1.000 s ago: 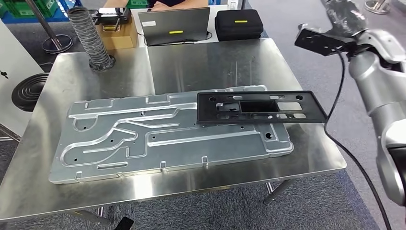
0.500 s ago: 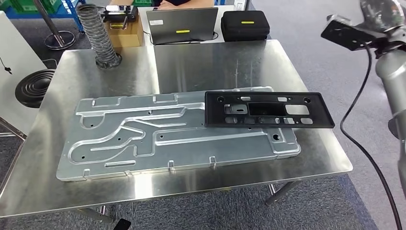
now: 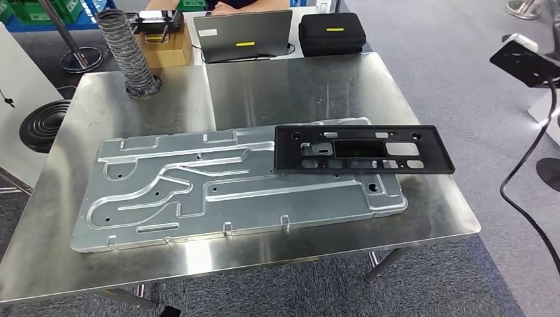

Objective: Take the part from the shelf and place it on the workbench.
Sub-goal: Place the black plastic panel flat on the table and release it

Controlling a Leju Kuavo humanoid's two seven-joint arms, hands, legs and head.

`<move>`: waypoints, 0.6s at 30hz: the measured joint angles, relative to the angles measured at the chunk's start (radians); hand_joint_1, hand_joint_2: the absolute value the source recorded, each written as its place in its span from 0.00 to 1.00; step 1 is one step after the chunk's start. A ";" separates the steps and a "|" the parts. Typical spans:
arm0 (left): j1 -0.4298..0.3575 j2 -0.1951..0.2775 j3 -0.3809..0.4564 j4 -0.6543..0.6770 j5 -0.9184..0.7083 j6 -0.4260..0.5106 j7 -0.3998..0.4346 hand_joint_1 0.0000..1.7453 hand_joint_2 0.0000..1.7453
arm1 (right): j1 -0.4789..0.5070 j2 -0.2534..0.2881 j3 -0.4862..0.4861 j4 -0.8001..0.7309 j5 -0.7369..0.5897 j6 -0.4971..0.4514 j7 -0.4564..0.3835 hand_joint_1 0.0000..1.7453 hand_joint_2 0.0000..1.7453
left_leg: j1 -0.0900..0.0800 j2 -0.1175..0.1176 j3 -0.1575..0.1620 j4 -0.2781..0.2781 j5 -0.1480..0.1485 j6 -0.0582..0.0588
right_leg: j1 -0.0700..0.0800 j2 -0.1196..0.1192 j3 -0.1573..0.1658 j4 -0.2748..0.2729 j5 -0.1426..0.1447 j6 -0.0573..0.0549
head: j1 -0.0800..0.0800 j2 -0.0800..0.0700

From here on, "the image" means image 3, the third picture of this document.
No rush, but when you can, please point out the chrome stanchion post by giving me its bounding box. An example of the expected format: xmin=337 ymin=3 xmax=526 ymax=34
xmin=37 ymin=0 xmax=104 ymax=74

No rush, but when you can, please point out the brown cardboard box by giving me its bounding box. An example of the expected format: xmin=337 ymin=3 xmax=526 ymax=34
xmin=135 ymin=24 xmax=194 ymax=69

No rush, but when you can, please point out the white floor box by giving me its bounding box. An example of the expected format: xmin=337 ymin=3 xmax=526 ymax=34
xmin=527 ymin=85 xmax=560 ymax=147

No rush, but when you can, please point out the black round floor base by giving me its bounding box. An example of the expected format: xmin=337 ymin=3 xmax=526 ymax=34
xmin=536 ymin=157 xmax=560 ymax=192

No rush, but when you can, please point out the white cabinet panel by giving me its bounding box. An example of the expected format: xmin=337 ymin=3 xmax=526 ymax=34
xmin=0 ymin=22 xmax=64 ymax=189

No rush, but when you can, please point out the large stamped metal plate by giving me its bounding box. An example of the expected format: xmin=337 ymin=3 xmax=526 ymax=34
xmin=69 ymin=116 xmax=409 ymax=254

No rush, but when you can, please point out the black laptop cable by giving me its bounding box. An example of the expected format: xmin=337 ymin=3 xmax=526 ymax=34
xmin=192 ymin=41 xmax=297 ymax=65

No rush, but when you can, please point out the green plastic crate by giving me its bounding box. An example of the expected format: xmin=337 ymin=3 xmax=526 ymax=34
xmin=177 ymin=0 xmax=207 ymax=12
xmin=0 ymin=0 xmax=84 ymax=25

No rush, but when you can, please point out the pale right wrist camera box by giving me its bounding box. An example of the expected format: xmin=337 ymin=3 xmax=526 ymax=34
xmin=503 ymin=32 xmax=539 ymax=53

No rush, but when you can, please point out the blue metal cart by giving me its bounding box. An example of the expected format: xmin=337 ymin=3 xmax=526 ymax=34
xmin=0 ymin=0 xmax=117 ymax=34

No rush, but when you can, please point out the chrome round floor base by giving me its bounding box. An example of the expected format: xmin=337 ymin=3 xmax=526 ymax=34
xmin=507 ymin=0 xmax=543 ymax=20

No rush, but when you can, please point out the grey ribbed hose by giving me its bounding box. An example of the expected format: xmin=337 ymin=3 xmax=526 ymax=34
xmin=96 ymin=9 xmax=162 ymax=99

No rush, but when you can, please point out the person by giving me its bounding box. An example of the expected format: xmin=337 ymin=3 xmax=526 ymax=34
xmin=204 ymin=0 xmax=259 ymax=10

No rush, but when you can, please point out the black zip case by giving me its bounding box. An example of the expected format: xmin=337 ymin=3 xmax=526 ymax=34
xmin=298 ymin=12 xmax=367 ymax=57

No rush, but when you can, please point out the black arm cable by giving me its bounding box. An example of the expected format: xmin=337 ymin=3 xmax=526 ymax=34
xmin=499 ymin=72 xmax=560 ymax=277

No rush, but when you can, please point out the grey laptop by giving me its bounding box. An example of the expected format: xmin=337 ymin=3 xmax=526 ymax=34
xmin=193 ymin=9 xmax=293 ymax=64

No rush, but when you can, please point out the stainless steel workbench table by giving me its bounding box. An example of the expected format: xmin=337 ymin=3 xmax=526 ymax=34
xmin=0 ymin=52 xmax=481 ymax=312

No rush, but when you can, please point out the black plastic plate bracket part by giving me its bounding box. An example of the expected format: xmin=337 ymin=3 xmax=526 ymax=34
xmin=273 ymin=124 xmax=456 ymax=176

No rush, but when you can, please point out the person's left hand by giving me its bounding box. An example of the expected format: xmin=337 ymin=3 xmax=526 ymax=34
xmin=212 ymin=1 xmax=242 ymax=16

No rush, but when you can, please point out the black round stool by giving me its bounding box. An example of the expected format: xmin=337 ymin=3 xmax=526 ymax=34
xmin=18 ymin=99 xmax=72 ymax=154

